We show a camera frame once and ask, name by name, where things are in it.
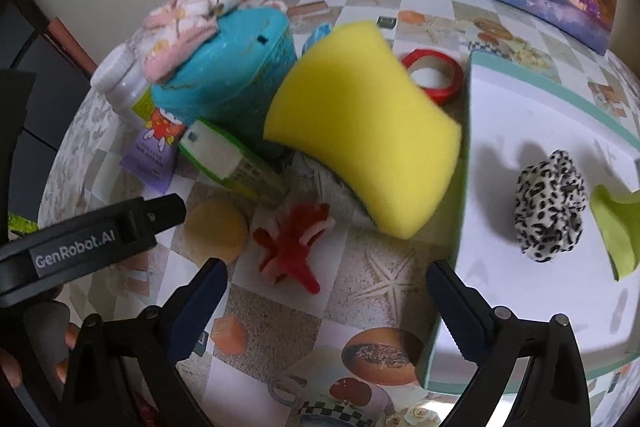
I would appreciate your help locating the green and white tissue pack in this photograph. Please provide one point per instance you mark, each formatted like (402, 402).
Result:
(215, 152)

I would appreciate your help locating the pink floral cloth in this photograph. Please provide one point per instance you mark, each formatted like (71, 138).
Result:
(185, 22)

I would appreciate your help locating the white tray with teal rim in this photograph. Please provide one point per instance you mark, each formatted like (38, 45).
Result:
(530, 107)

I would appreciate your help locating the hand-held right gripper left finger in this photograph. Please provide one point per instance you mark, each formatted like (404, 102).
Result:
(200, 312)

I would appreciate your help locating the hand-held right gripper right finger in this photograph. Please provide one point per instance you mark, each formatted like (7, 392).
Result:
(455, 312)

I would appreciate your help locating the purple cartoon packet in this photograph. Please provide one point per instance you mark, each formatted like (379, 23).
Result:
(150, 157)

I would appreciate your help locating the round orange puff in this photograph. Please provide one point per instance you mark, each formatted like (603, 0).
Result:
(215, 229)

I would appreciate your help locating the white plastic bottle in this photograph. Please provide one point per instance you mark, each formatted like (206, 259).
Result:
(119, 77)

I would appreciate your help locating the dark chair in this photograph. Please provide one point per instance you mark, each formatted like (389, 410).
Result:
(45, 82)

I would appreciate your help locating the teal pouch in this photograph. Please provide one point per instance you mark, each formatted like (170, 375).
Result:
(235, 72)

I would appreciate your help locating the leopard print scrunchie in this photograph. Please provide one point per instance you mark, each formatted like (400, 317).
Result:
(550, 207)

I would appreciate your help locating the yellow sponge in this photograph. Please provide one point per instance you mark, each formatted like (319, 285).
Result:
(365, 127)

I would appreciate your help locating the red tape roll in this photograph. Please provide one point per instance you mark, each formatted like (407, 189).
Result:
(447, 79)

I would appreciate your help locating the lime green cloth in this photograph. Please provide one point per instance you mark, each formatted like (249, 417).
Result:
(617, 227)

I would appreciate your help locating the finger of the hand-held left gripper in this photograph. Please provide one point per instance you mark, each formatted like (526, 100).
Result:
(160, 214)

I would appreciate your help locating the person's left hand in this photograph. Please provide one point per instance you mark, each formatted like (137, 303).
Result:
(10, 367)

